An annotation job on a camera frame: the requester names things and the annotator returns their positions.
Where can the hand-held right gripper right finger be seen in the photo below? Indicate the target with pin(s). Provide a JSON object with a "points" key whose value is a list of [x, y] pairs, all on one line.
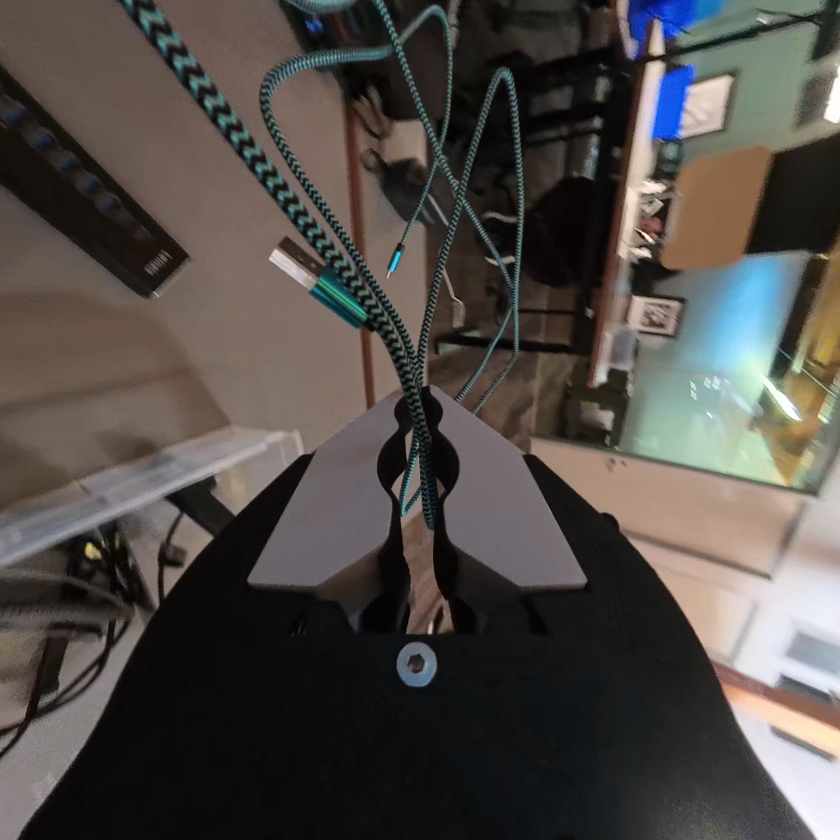
{"points": [[512, 525]]}

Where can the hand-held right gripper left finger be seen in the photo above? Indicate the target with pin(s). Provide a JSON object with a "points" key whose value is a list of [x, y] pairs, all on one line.
{"points": [[328, 525]]}

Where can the clear plastic bin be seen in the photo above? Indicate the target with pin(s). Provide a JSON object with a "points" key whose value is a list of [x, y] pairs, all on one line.
{"points": [[197, 459]]}

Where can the black usb hub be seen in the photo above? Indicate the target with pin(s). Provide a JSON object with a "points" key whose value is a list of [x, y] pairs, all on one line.
{"points": [[98, 210]]}

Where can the large framed marker tag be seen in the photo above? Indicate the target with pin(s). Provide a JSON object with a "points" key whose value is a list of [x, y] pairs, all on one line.
{"points": [[656, 316]]}

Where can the black office chair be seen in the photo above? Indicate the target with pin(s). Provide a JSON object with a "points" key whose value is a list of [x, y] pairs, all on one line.
{"points": [[564, 229]]}

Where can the tan rounded board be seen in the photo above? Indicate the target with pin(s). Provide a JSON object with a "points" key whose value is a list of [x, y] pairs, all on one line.
{"points": [[715, 210]]}

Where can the blue plastic bin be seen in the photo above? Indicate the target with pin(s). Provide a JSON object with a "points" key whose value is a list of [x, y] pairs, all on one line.
{"points": [[673, 105]]}

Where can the small framed marker tag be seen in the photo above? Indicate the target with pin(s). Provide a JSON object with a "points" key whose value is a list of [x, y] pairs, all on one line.
{"points": [[709, 105]]}

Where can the black wall panel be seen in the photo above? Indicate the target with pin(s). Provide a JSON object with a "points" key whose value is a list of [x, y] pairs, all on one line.
{"points": [[800, 197]]}

